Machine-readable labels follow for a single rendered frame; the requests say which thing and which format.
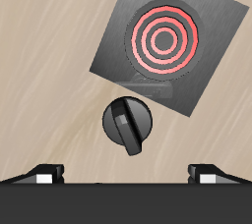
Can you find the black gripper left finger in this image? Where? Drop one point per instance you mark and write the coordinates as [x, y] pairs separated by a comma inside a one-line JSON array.
[[46, 173]]

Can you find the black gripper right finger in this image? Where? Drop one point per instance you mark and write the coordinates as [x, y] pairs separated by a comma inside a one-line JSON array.
[[206, 173]]

